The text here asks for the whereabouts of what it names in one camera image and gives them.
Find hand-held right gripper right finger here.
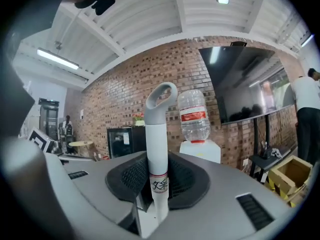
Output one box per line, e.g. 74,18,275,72
167,153,211,211

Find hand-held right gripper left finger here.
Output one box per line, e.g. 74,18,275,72
105,155,154,213

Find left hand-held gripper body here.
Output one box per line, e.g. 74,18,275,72
28,126,60,154

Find white broom handle grey loop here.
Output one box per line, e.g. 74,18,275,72
144,81,179,225

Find black glass door cabinet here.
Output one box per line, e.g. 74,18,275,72
38,97,61,140

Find white water dispenser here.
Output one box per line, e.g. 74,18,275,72
179,140,222,164

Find round yellow table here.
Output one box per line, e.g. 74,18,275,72
67,140,94,155

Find black mini fridge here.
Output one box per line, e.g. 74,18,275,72
106,125,147,160

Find clear water bottle red label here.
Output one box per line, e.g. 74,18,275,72
176,88,212,144

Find red flowers in pot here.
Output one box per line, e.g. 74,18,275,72
132,112,146,128

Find black display stand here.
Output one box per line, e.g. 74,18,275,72
249,113,299,184

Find white cloth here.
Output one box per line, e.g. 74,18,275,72
270,148,284,160

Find open cardboard box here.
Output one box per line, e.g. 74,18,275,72
268,155,314,200

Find large black display screen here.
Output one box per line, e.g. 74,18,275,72
198,44,298,125

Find black head-mounted camera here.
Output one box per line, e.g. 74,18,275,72
74,0,117,16

